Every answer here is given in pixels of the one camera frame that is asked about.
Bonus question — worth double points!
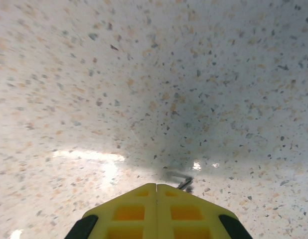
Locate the small metal key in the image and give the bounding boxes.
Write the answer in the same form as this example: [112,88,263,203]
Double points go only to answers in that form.
[177,176,194,194]

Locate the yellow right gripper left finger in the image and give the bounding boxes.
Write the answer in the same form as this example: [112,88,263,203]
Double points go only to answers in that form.
[66,183,157,239]

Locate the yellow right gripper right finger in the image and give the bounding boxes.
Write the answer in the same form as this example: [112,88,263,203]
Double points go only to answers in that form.
[156,183,253,239]

